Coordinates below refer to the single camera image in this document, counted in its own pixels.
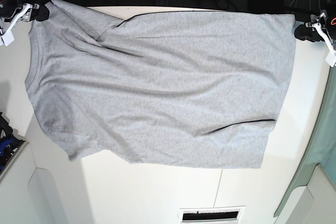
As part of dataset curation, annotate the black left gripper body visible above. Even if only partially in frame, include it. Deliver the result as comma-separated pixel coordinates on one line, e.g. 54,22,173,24
325,15,336,38

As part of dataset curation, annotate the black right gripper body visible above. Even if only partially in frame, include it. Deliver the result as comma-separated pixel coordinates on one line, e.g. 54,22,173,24
1,0,23,18

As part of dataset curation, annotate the white floor vent grille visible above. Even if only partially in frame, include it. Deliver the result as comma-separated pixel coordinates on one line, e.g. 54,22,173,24
179,206,246,224

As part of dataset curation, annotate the grey t-shirt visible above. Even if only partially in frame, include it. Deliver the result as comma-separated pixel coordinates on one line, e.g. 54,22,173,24
25,0,296,168

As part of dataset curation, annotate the black round floor object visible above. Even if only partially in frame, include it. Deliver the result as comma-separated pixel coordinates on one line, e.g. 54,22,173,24
247,0,285,14

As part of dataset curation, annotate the blue black cable pile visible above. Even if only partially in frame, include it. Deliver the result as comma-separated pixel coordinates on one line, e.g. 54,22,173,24
0,112,24,172

